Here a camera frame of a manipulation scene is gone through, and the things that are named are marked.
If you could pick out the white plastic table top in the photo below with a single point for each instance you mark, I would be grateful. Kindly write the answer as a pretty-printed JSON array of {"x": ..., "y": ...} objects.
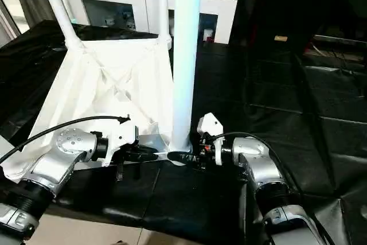
[{"x": 114, "y": 78}]

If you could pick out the white plastic table leg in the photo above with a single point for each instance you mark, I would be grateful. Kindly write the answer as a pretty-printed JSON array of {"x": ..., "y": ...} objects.
[
  {"x": 57, "y": 4},
  {"x": 186, "y": 50},
  {"x": 163, "y": 4}
]

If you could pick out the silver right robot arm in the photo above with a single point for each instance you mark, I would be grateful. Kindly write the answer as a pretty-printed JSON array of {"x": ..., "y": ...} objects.
[{"x": 258, "y": 164}]

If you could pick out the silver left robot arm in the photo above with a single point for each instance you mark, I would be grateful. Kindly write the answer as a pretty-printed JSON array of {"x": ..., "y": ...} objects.
[{"x": 69, "y": 147}]

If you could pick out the black plastic mat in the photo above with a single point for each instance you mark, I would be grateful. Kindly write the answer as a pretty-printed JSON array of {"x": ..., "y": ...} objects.
[{"x": 309, "y": 113}]

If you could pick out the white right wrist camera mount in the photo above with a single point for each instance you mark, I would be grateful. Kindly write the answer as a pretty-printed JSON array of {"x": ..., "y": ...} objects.
[{"x": 209, "y": 124}]

